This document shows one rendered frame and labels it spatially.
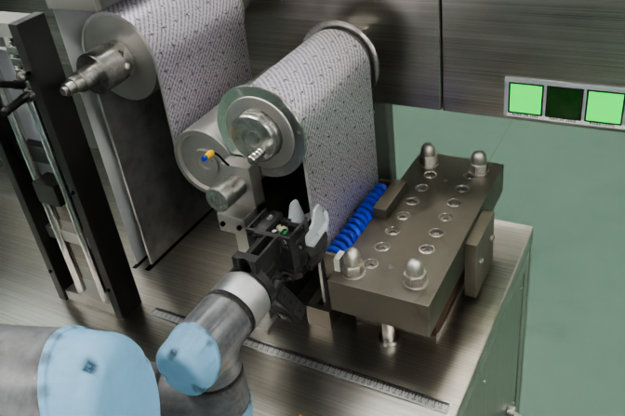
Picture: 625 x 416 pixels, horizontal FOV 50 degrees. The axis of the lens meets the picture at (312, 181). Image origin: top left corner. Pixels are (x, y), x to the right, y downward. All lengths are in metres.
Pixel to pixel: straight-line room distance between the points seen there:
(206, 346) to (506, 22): 0.67
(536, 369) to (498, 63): 1.34
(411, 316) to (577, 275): 1.69
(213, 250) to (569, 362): 1.35
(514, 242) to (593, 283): 1.34
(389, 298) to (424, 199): 0.25
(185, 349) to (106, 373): 0.31
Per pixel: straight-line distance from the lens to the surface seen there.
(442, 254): 1.05
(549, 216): 2.92
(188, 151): 1.08
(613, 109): 1.13
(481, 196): 1.18
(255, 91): 0.93
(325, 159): 1.02
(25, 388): 0.51
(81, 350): 0.51
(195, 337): 0.80
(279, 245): 0.91
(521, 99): 1.15
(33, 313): 1.34
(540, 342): 2.37
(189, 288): 1.26
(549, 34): 1.11
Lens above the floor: 1.69
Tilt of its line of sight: 32 degrees down
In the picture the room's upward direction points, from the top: 8 degrees counter-clockwise
